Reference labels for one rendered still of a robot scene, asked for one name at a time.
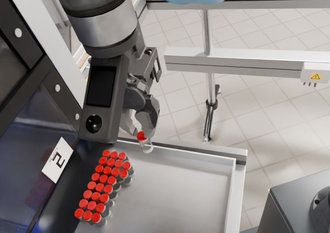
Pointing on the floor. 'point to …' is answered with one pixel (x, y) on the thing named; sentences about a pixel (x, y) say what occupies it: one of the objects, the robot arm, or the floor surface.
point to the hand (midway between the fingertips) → (140, 135)
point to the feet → (210, 116)
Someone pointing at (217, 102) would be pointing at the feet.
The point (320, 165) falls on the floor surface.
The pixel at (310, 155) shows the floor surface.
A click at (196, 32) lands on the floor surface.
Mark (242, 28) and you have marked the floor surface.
